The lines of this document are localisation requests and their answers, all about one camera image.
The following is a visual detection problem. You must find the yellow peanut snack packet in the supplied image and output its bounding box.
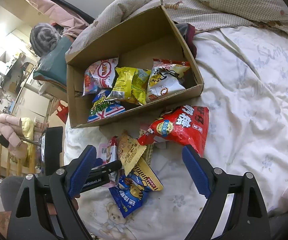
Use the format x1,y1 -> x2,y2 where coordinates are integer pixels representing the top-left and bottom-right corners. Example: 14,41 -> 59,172
117,130 -> 147,176

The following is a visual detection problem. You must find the checkered beige duvet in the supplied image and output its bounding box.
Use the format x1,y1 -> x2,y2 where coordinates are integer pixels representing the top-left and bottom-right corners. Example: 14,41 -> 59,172
67,0 -> 288,54

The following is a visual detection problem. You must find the teal headboard cushion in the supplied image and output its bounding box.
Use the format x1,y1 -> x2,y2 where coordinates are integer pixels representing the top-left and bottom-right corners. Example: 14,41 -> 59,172
33,36 -> 72,89

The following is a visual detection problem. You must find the light blue shrimp snack bag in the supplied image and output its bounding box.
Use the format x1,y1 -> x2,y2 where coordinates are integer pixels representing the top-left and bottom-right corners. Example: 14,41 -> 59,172
83,57 -> 119,96

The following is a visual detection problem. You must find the brown cardboard box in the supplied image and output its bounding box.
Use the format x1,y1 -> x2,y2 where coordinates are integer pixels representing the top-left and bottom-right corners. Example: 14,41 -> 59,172
64,5 -> 205,129

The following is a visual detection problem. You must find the yellow green snack bag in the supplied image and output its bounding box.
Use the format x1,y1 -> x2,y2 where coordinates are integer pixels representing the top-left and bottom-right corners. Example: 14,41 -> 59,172
107,67 -> 151,106

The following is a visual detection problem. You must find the red snack bag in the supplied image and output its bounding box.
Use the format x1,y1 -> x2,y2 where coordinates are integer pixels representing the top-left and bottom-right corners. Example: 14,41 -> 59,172
138,105 -> 209,157

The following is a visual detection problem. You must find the person's left hand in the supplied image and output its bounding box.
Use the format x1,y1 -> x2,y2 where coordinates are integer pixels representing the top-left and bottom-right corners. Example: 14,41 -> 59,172
47,194 -> 81,216

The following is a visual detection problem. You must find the white pink snack bag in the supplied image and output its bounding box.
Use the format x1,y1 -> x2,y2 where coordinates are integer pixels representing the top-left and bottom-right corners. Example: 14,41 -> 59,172
146,59 -> 191,103

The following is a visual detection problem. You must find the red shopping bag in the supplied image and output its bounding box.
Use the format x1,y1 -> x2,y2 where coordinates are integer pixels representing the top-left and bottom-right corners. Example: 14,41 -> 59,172
56,101 -> 69,124

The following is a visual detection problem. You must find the blue green Lonely God bag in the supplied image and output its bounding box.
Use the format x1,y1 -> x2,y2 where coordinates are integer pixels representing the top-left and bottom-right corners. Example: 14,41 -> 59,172
87,89 -> 125,123

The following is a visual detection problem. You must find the striped grey garment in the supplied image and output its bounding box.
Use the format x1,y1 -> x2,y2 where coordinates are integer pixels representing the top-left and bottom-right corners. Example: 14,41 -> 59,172
175,22 -> 197,58

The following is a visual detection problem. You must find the grey tabby cat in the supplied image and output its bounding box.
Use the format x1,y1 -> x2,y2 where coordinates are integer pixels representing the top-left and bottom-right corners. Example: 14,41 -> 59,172
30,23 -> 61,57

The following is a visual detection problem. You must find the pink snack pouch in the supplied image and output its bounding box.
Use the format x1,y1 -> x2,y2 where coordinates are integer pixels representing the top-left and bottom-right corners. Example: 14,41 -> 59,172
97,136 -> 118,164

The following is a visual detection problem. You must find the pink puffer jacket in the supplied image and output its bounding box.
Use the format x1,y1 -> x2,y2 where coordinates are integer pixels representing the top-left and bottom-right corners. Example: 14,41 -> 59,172
0,113 -> 28,159

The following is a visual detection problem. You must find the blue bear snack bag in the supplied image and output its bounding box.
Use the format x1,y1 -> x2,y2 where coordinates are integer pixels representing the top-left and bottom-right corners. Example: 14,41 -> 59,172
109,171 -> 152,218

